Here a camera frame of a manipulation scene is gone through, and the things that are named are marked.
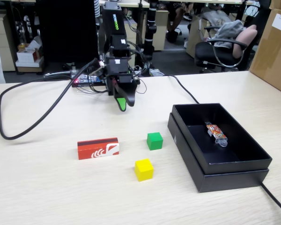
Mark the black pole with white bands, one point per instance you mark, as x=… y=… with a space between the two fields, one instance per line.
x=150 y=28

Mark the orange box with white logo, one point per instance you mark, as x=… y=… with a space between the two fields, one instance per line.
x=93 y=150

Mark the beige cabinet with keyhole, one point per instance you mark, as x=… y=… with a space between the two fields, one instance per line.
x=132 y=30

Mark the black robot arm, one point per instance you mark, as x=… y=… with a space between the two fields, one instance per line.
x=113 y=21

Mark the striped white tube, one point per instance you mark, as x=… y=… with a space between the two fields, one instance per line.
x=97 y=9

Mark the white carton with red side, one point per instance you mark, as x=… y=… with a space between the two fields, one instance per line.
x=25 y=56

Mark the beige drawer cabinet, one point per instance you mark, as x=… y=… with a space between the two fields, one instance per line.
x=2 y=42

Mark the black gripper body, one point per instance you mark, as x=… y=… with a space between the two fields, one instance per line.
x=118 y=68

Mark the beige desk side cabinet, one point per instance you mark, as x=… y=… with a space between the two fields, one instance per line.
x=162 y=30

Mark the seated person's legs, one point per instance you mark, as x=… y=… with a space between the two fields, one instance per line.
x=175 y=21

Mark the grey cloth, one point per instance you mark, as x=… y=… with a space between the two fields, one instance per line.
x=229 y=30

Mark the green wooden cube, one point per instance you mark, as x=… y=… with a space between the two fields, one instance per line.
x=155 y=141

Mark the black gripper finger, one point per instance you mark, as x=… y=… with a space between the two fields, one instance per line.
x=131 y=93
x=121 y=103

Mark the flat white brown box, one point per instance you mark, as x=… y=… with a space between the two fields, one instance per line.
x=28 y=68

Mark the black open box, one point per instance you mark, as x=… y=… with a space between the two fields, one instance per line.
x=234 y=181

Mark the controller board with red light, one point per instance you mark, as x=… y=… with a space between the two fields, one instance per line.
x=84 y=79

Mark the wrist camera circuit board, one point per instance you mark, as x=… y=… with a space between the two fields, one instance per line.
x=102 y=63

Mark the large brown cardboard box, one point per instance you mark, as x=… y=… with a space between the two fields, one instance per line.
x=271 y=58

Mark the black office chair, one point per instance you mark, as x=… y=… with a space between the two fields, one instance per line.
x=203 y=50

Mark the pink cushion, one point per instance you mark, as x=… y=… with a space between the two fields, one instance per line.
x=244 y=39

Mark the large black monitor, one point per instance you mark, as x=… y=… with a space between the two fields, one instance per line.
x=68 y=30

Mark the black cardboard box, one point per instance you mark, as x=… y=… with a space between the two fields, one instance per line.
x=201 y=133

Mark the colourful printed usb stick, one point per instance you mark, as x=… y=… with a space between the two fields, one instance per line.
x=215 y=131

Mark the yellow wooden cube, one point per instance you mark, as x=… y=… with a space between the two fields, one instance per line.
x=144 y=171

